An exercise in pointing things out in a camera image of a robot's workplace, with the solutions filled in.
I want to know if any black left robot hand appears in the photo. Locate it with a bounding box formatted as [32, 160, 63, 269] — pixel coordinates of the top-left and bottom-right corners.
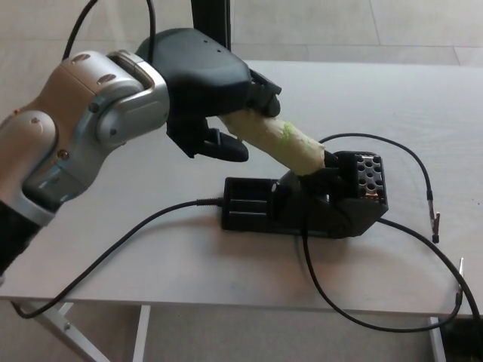
[134, 28, 282, 163]

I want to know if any tape-wrapped soldering iron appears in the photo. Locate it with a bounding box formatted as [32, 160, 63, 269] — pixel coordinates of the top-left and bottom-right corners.
[218, 109, 328, 177]

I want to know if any black soldering iron stand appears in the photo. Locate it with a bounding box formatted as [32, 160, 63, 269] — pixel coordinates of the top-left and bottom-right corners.
[220, 150, 389, 241]

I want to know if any black vertical pillar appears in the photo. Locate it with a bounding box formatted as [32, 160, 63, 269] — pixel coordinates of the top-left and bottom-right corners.
[190, 0, 233, 51]

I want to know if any white table leg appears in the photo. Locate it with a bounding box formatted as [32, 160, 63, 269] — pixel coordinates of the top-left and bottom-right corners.
[428, 316, 446, 362]
[131, 304, 152, 362]

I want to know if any white diagonal table brace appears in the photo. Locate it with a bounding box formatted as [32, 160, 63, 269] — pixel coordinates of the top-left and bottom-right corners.
[17, 300, 111, 362]

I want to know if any black box under table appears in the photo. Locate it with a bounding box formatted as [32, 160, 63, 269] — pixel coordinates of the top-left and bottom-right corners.
[443, 316, 483, 362]

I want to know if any black robot wrist cable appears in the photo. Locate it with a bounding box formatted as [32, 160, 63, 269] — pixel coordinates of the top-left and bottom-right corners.
[62, 0, 156, 66]

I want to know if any thick black soldering iron cable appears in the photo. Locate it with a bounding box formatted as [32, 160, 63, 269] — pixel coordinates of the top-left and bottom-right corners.
[11, 196, 224, 320]

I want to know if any thin cable with alligator clip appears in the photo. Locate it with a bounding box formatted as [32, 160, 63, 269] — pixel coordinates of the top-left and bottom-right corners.
[301, 225, 464, 335]
[319, 132, 441, 244]

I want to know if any thick black stand cable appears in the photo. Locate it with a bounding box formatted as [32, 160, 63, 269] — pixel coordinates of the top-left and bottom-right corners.
[377, 217, 483, 322]

